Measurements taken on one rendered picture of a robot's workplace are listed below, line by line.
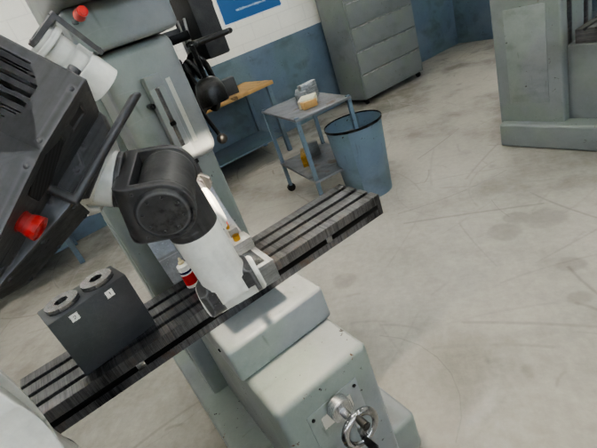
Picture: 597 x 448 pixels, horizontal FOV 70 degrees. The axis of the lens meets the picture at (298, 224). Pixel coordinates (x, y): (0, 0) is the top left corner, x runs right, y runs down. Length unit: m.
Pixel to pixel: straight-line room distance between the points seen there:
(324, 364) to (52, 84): 0.95
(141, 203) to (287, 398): 0.74
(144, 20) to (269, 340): 0.89
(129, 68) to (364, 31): 5.33
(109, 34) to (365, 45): 5.37
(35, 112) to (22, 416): 0.45
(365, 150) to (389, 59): 3.35
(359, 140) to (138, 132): 2.39
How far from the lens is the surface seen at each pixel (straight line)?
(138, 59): 1.15
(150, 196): 0.64
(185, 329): 1.30
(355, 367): 1.28
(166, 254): 1.65
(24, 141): 0.57
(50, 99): 0.58
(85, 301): 1.26
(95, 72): 0.80
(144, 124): 1.15
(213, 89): 1.04
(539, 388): 2.04
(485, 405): 1.98
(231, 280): 0.80
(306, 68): 6.50
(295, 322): 1.30
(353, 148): 3.36
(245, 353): 1.25
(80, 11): 0.97
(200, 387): 2.19
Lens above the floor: 1.60
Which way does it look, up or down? 27 degrees down
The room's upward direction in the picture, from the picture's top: 20 degrees counter-clockwise
